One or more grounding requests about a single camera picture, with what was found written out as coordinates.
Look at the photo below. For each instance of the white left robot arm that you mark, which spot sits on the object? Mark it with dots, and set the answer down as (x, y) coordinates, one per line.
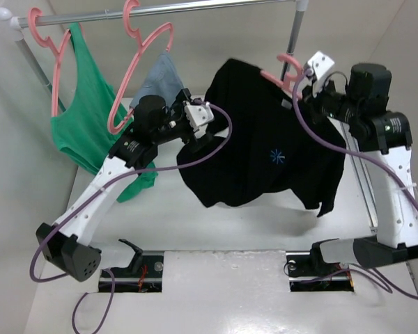
(66, 243)

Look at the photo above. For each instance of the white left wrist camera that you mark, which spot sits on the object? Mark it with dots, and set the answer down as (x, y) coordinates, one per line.
(198, 115)

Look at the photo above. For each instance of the aluminium rail right side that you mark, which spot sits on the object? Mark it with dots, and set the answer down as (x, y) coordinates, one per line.
(363, 179)

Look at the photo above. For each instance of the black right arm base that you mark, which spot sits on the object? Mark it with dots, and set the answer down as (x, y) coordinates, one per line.
(307, 272)

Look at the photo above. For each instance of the black t shirt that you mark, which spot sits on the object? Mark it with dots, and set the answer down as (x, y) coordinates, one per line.
(258, 146)

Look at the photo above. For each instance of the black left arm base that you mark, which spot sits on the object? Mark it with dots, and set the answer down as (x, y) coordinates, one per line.
(144, 272)

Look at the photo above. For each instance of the green tank top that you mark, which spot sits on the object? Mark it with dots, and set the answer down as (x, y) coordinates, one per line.
(80, 131)

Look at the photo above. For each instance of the blue denim garment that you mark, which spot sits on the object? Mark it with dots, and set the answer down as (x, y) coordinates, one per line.
(162, 80)

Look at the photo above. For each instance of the silver clothes rack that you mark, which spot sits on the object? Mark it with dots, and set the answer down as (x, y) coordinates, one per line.
(18, 24)

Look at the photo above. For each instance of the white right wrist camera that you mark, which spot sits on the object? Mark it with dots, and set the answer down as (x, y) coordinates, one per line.
(317, 68)

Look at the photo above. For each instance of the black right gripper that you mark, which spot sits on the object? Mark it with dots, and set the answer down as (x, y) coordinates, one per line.
(308, 95)

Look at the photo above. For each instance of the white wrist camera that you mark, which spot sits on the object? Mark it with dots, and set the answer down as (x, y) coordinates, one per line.
(198, 115)
(317, 68)

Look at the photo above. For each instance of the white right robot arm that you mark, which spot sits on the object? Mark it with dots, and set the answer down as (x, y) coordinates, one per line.
(384, 141)

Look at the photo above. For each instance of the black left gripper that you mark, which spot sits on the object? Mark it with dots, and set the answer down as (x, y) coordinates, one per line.
(194, 142)

